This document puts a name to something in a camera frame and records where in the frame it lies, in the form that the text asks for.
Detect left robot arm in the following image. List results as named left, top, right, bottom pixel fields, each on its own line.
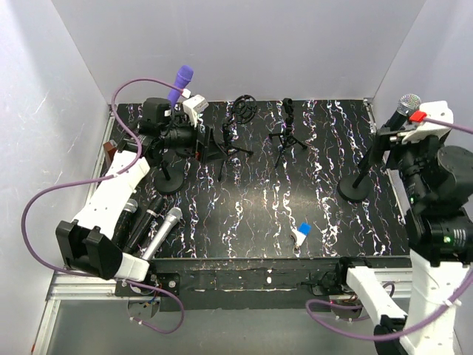
left=55, top=95, right=225, bottom=296

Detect blue white small card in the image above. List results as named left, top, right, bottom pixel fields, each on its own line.
left=290, top=223, right=311, bottom=250

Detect empty round-base stand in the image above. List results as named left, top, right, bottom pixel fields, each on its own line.
left=175, top=147, right=199, bottom=158

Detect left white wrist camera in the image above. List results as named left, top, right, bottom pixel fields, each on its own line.
left=183, top=95, right=208, bottom=127

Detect black round-base mic stand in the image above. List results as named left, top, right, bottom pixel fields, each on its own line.
left=154, top=160, right=184, bottom=195

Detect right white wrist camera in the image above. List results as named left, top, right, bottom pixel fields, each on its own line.
left=401, top=101, right=454, bottom=144

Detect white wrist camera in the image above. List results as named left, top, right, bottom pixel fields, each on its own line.
left=183, top=95, right=208, bottom=127
left=401, top=101, right=454, bottom=144

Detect black shotgun microphone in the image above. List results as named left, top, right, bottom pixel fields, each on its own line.
left=123, top=196, right=165, bottom=254

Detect black microphone silver grille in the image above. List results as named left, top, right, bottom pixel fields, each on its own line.
left=384, top=93, right=421, bottom=130

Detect aluminium frame rail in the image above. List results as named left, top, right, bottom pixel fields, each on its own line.
left=33, top=268, right=463, bottom=355

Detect brown wooden metronome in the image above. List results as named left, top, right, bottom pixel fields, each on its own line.
left=103, top=140, right=118, bottom=169

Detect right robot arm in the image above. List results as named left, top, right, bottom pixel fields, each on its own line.
left=334, top=129, right=472, bottom=354

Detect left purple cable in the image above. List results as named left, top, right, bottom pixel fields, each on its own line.
left=21, top=77, right=191, bottom=277

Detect black tripod stand with shockmount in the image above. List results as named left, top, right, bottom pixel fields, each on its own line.
left=217, top=94, right=258, bottom=181

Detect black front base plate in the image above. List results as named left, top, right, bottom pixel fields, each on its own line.
left=114, top=256, right=370, bottom=314

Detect purple microphone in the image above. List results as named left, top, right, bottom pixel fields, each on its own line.
left=167, top=65, right=194, bottom=107

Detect black glitter microphone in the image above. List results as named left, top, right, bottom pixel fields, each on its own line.
left=112, top=198, right=138, bottom=249

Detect small black tripod stand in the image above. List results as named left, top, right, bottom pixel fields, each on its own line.
left=268, top=98, right=308, bottom=169

